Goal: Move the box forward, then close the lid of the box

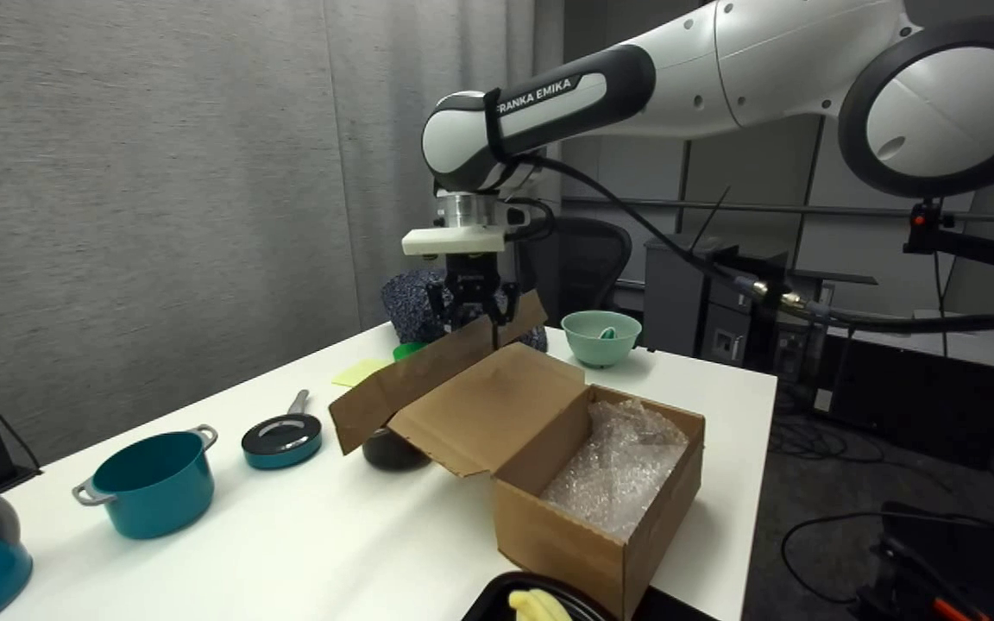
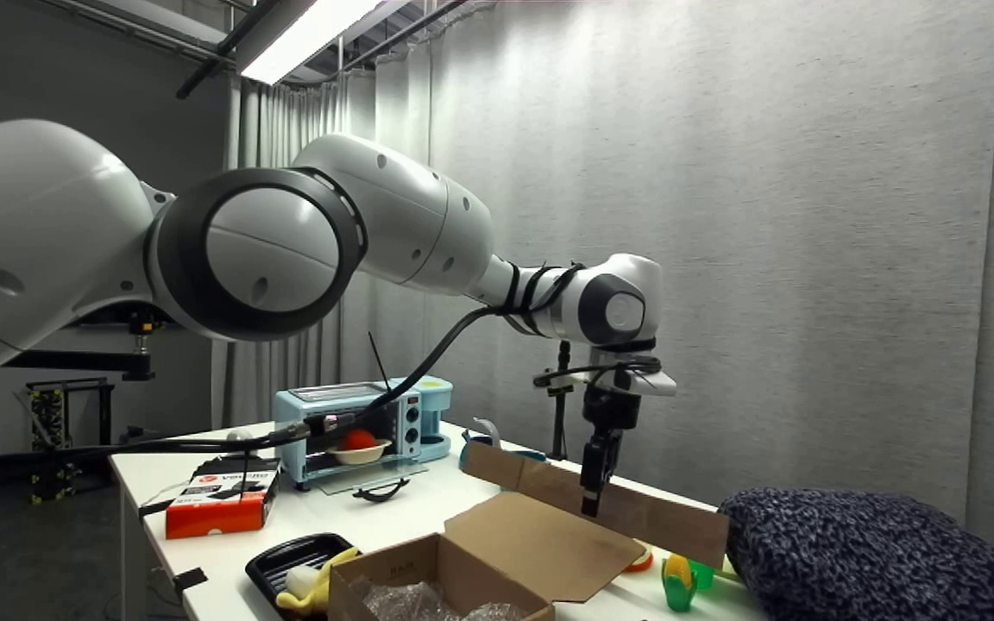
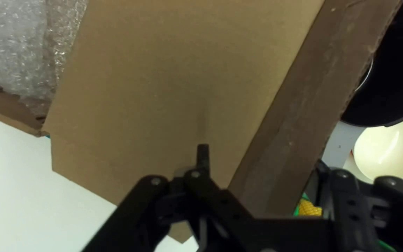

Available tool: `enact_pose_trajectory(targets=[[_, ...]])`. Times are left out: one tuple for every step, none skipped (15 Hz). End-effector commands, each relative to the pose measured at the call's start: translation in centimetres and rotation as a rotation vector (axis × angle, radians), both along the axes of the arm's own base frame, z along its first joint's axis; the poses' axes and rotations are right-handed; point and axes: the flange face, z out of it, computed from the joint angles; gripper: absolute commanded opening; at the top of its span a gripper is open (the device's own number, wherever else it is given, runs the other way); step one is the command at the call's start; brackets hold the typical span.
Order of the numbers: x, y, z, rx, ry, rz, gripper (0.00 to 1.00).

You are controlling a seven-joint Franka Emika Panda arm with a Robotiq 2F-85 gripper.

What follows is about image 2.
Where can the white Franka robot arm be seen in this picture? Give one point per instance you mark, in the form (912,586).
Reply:
(50,230)

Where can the black equipment rack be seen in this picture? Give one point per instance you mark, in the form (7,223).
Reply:
(50,437)

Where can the black plastic tray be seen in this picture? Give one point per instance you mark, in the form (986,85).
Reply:
(292,556)

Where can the ceiling light panel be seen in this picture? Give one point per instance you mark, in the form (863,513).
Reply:
(303,36)

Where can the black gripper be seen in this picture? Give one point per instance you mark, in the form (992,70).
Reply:
(611,412)

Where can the dark blue knit cushion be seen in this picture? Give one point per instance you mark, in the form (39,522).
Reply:
(863,556)

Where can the yellow plush peeled banana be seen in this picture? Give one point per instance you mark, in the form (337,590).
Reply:
(311,586)

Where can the red orange toy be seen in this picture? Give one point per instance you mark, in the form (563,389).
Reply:
(640,565)

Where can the brown cardboard box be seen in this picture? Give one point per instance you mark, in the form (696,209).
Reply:
(544,545)

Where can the orange rectangular box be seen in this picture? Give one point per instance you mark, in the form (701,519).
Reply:
(215,519)

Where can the black tripod pole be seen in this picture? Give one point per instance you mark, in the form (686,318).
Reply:
(559,427)

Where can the green toy cup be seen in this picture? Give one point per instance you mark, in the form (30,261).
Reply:
(678,573)

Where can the red toy tomato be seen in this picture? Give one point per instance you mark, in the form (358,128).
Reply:
(360,439)

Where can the long black tape strip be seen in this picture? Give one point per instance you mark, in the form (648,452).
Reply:
(187,578)

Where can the small white bowl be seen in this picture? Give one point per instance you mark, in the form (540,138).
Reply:
(360,456)

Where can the light blue toaster oven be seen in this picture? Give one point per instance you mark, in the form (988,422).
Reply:
(414,418)

